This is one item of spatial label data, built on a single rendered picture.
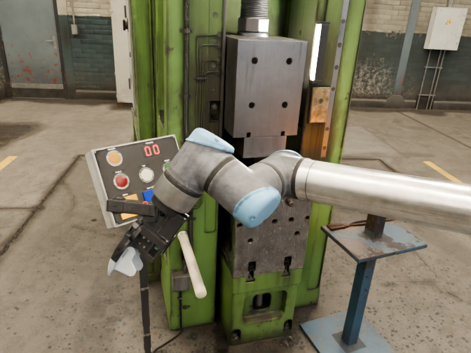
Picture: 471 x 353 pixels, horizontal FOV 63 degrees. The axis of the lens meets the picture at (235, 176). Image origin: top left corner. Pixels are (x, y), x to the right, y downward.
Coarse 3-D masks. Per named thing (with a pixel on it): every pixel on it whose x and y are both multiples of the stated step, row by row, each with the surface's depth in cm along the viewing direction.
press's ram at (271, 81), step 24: (240, 48) 149; (264, 48) 151; (288, 48) 154; (240, 72) 152; (264, 72) 155; (288, 72) 158; (240, 96) 156; (264, 96) 159; (288, 96) 162; (240, 120) 160; (264, 120) 164; (288, 120) 167
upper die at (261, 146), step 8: (224, 136) 194; (248, 136) 166; (280, 136) 169; (232, 144) 182; (240, 144) 169; (248, 144) 166; (256, 144) 167; (264, 144) 168; (272, 144) 169; (280, 144) 170; (240, 152) 170; (248, 152) 167; (256, 152) 168; (264, 152) 170; (272, 152) 171
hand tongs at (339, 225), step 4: (360, 220) 194; (364, 220) 194; (388, 220) 196; (392, 220) 197; (332, 224) 189; (336, 224) 189; (340, 224) 189; (344, 224) 189; (348, 224) 189; (352, 224) 190; (356, 224) 190; (360, 224) 191; (364, 224) 191; (332, 228) 185; (336, 228) 186; (340, 228) 186; (344, 228) 187
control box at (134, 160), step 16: (128, 144) 139; (144, 144) 143; (160, 144) 147; (176, 144) 151; (96, 160) 131; (128, 160) 138; (144, 160) 142; (160, 160) 146; (96, 176) 133; (112, 176) 133; (128, 176) 137; (160, 176) 144; (96, 192) 136; (112, 192) 132; (128, 192) 136; (112, 224) 132
